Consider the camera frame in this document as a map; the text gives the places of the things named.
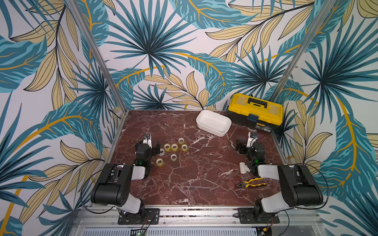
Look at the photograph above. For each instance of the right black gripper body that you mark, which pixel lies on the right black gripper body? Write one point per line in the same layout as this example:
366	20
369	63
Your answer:
242	147

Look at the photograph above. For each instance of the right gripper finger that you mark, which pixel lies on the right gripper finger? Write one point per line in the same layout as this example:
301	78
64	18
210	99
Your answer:
243	149
238	144

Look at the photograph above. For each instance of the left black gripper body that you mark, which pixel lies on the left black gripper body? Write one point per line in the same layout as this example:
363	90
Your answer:
154	149

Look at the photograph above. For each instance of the yellow tape roll six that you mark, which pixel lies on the yellow tape roll six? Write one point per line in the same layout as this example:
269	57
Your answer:
159	162

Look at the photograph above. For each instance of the yellow tape roll two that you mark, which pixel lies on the yellow tape roll two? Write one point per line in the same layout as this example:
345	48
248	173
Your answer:
167	147

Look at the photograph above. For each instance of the yellow tape roll three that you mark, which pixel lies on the yellow tape roll three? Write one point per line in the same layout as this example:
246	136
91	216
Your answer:
174	147

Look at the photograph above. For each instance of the yellow tape roll one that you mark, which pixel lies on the yellow tape roll one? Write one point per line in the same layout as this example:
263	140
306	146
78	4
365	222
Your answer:
181	141

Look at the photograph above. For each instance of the yellow tape roll four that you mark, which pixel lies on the yellow tape roll four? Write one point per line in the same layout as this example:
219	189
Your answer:
184	147

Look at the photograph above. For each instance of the white plastic storage box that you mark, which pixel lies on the white plastic storage box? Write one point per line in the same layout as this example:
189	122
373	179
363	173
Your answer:
213	123

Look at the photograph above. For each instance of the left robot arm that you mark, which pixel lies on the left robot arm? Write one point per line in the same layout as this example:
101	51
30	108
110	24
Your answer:
114	183

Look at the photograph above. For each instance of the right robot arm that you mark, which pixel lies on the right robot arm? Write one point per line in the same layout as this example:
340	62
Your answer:
298	187

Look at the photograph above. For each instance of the white PVC pipe fitting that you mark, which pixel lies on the white PVC pipe fitting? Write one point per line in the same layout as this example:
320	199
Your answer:
244	169

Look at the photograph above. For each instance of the yellow black pliers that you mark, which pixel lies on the yellow black pliers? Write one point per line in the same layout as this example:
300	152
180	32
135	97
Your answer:
252	183

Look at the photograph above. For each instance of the yellow black toolbox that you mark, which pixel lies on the yellow black toolbox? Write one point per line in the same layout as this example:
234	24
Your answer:
255	113

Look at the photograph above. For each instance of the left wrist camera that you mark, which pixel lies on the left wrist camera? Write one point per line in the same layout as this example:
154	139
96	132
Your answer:
147	139

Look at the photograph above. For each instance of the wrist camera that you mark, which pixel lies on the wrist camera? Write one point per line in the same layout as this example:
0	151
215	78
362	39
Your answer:
147	139
252	137

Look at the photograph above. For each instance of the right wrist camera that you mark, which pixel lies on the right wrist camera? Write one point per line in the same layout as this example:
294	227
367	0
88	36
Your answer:
252	137

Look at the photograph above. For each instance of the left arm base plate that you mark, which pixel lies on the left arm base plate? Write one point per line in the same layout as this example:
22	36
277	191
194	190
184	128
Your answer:
146	216

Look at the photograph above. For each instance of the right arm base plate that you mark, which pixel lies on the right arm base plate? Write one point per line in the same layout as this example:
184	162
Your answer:
252	216

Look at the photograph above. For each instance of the aluminium front rail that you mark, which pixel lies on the aluminium front rail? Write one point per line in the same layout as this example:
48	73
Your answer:
199	221

